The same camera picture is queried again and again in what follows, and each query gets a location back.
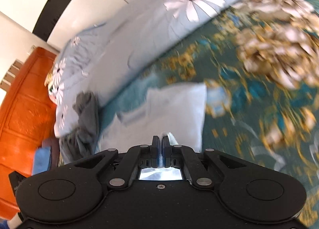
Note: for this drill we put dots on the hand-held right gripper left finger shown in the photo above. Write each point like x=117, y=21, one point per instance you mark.
x=155, y=151

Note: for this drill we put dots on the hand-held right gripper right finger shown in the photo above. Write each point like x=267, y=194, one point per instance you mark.
x=166, y=151

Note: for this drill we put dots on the white printed t-shirt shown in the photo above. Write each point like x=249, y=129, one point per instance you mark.
x=174, y=109

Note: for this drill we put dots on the blue cloth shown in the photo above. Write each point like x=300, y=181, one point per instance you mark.
x=42, y=161

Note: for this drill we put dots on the dark brown cloth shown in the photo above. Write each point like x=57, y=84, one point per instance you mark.
x=52, y=146

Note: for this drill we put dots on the orange wooden headboard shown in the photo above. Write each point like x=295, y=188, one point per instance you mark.
x=27, y=109

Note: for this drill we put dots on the grey garment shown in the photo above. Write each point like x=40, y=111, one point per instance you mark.
x=87, y=116

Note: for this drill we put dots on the teal floral bed sheet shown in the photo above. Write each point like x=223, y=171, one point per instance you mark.
x=249, y=124

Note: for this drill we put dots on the pale slatted object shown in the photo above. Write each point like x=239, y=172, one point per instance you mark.
x=10, y=74

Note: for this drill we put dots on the light blue daisy quilt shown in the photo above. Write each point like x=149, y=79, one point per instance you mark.
x=149, y=26

